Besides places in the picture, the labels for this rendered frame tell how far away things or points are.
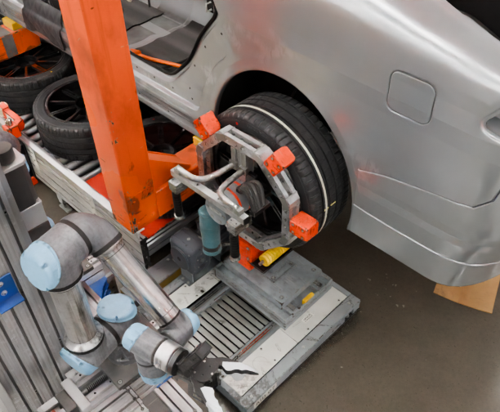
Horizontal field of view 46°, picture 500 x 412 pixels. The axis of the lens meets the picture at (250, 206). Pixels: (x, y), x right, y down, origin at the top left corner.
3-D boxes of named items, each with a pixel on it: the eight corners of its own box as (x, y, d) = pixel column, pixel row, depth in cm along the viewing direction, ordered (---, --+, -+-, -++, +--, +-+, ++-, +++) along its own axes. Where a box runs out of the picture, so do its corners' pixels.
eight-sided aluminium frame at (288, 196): (297, 262, 256) (302, 165, 218) (287, 270, 252) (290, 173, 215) (212, 203, 284) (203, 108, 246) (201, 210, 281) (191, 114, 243)
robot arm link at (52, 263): (123, 350, 186) (87, 229, 148) (91, 387, 177) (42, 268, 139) (95, 333, 191) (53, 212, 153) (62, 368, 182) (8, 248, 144)
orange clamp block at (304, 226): (301, 221, 240) (318, 233, 235) (287, 232, 236) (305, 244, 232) (301, 209, 235) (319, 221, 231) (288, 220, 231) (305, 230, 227)
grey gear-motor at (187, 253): (252, 254, 326) (251, 208, 302) (195, 298, 305) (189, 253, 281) (229, 238, 336) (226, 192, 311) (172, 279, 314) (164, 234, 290)
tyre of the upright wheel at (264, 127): (314, 244, 286) (376, 174, 230) (281, 271, 274) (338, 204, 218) (225, 146, 298) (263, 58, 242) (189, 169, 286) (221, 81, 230)
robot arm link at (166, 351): (171, 333, 151) (150, 355, 146) (185, 341, 149) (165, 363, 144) (172, 352, 156) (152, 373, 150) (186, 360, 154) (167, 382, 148)
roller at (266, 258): (307, 237, 280) (307, 228, 276) (264, 271, 265) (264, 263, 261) (297, 230, 283) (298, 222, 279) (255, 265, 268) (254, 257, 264)
